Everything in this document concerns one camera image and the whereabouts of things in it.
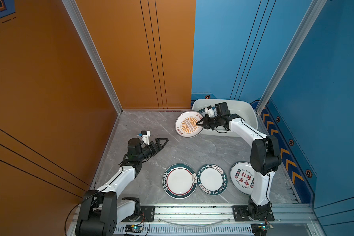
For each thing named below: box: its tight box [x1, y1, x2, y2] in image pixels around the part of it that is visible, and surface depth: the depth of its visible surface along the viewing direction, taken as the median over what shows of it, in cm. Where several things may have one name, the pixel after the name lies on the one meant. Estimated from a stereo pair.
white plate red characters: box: [229, 161, 255, 196], surface depth 86 cm
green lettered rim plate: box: [197, 163, 228, 196], surface depth 85 cm
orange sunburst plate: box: [175, 110, 204, 138], surface depth 93 cm
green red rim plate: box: [162, 163, 198, 200], surface depth 85 cm
